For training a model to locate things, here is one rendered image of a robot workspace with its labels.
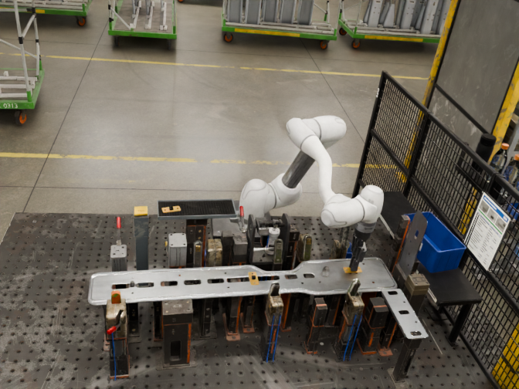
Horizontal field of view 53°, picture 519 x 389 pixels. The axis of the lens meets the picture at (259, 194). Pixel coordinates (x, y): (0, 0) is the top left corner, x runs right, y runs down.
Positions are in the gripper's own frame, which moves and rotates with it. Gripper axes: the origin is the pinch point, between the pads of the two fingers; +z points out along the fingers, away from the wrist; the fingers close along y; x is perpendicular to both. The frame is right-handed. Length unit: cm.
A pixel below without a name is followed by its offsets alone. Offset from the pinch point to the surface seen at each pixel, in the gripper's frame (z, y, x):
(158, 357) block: 36, 15, -90
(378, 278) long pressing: 6.0, 4.5, 11.5
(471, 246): -12, 6, 54
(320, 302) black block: 7.1, 16.7, -20.6
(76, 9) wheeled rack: 78, -722, -196
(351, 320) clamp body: 10.6, 24.9, -8.4
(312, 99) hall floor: 106, -443, 125
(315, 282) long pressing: 6.1, 4.6, -19.3
